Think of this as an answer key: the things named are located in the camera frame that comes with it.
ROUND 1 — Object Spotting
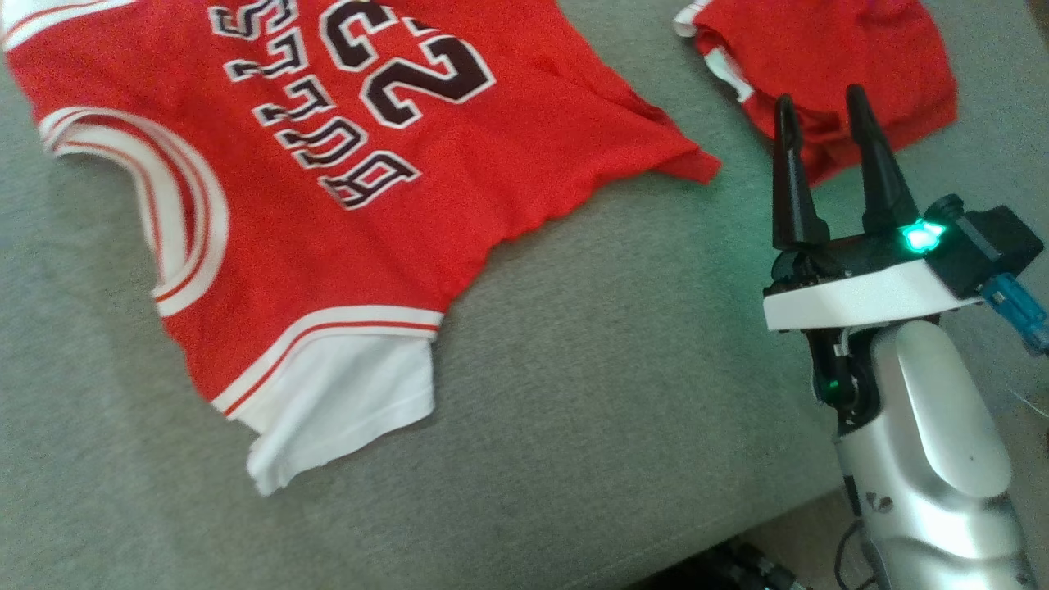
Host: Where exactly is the red basketball jersey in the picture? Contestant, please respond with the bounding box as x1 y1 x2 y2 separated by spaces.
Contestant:
0 0 722 497

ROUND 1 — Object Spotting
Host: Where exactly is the red shorts white stripe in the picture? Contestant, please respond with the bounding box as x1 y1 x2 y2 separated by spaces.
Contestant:
674 0 959 188

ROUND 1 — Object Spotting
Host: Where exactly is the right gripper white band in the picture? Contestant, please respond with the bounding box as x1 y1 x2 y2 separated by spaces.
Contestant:
762 84 982 333

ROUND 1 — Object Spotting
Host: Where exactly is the right cable blue connector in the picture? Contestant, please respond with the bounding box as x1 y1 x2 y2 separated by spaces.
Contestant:
979 275 1049 358

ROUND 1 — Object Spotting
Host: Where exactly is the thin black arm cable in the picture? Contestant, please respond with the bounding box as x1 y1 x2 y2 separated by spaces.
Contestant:
834 520 879 590

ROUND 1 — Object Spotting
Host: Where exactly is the grey sofa seat cushion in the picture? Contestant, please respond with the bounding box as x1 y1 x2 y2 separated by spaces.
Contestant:
0 0 1049 590

